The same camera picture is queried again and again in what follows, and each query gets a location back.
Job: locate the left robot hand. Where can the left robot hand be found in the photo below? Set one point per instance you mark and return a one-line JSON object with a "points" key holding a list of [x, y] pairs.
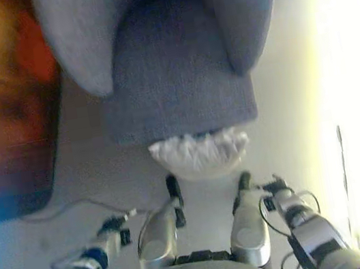
{"points": [[118, 222]]}

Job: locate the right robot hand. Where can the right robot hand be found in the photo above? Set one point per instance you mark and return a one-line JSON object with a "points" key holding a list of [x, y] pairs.
{"points": [[277, 187]]}

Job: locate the white fringed cushion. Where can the white fringed cushion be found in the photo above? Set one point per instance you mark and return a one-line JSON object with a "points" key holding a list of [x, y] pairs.
{"points": [[202, 162]]}

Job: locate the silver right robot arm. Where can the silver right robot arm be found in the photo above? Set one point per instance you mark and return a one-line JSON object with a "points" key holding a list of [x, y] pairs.
{"points": [[318, 235]]}

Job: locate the silver left robot leg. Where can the silver left robot leg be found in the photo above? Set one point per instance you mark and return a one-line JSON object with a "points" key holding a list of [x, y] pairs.
{"points": [[159, 238]]}

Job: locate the silver robot leg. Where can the silver robot leg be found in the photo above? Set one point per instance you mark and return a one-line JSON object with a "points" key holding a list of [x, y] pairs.
{"points": [[248, 233], [159, 238]]}

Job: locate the silver right robot leg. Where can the silver right robot leg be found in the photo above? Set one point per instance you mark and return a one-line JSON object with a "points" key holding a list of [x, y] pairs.
{"points": [[248, 233]]}

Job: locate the large glossy dark panel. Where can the large glossy dark panel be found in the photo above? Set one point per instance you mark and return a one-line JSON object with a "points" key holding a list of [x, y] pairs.
{"points": [[0, 137]]}

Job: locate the grey fabric tub armchair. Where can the grey fabric tub armchair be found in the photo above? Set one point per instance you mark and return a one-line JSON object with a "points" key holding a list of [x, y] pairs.
{"points": [[173, 73]]}

